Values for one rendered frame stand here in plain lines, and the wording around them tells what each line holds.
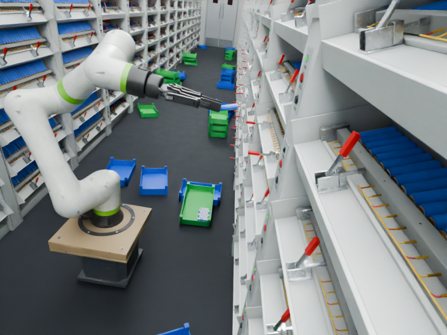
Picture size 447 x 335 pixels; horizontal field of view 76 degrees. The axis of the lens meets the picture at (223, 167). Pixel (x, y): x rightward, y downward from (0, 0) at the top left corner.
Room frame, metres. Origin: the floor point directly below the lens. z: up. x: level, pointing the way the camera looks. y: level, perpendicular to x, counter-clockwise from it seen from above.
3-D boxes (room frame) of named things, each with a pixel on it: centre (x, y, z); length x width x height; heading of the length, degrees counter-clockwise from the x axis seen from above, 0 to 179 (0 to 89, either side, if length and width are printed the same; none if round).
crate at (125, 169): (1.92, 0.82, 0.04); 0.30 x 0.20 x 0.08; 7
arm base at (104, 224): (1.06, 0.58, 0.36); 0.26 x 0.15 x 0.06; 78
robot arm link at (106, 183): (1.04, 0.53, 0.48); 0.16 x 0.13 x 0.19; 153
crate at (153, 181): (1.86, 0.52, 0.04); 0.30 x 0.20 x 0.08; 14
